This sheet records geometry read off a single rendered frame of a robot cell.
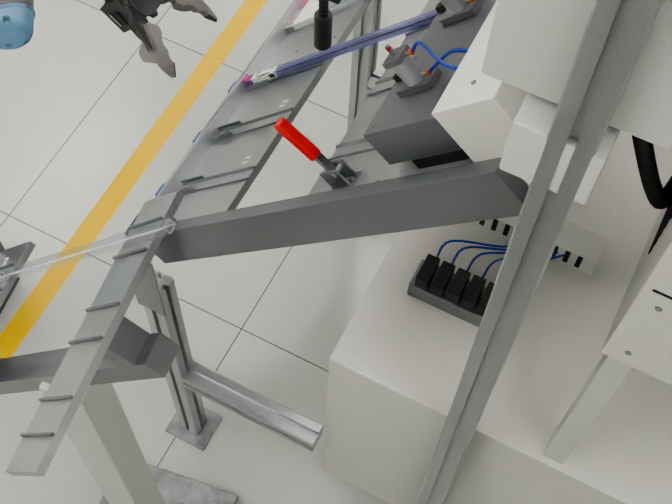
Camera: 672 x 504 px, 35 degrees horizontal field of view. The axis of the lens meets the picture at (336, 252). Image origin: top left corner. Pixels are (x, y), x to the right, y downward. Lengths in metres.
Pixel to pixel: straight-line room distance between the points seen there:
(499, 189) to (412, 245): 0.66
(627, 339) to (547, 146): 0.35
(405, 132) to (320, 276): 1.27
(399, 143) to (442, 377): 0.56
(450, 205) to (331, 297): 1.25
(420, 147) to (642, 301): 0.27
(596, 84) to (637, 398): 0.88
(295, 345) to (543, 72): 1.49
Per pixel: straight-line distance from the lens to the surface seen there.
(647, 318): 1.10
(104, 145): 2.54
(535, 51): 0.83
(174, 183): 1.59
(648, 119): 0.84
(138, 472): 1.72
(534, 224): 0.96
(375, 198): 1.12
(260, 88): 1.66
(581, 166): 0.87
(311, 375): 2.22
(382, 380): 1.56
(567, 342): 1.63
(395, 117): 1.09
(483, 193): 1.03
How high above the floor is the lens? 2.07
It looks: 62 degrees down
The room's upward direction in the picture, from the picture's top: 3 degrees clockwise
